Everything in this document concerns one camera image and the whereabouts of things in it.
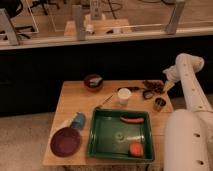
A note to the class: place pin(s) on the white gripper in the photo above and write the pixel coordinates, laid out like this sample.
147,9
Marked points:
172,77

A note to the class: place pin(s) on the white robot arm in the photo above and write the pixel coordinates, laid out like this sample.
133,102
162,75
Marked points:
188,135

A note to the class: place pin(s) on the brown bowl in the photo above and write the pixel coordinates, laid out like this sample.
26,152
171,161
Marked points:
92,88

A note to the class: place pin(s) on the crumpled foil in bowl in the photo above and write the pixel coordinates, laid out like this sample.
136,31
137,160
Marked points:
95,81

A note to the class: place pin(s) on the purple bowl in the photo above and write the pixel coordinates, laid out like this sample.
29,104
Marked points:
65,142

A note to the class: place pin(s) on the black small scoop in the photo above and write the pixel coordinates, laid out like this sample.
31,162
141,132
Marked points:
147,94

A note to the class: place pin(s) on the small brown cup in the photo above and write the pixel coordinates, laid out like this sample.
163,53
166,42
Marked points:
159,103

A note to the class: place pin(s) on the black spoon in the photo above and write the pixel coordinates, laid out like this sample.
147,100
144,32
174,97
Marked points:
132,89

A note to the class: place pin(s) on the white cup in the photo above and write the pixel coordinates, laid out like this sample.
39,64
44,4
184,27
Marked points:
124,95

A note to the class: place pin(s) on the red sausage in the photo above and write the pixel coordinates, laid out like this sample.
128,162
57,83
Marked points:
132,120

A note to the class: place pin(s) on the green plastic tray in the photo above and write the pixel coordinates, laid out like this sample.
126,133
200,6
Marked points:
112,131

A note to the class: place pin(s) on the clear utensil in tray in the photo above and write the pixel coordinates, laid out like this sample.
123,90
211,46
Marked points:
120,137

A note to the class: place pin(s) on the orange carrot piece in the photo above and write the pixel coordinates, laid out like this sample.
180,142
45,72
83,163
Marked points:
136,149

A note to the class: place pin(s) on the white spoon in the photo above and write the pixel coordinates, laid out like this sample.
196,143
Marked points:
66,123

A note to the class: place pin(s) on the black office chair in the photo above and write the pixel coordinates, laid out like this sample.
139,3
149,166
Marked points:
14,8

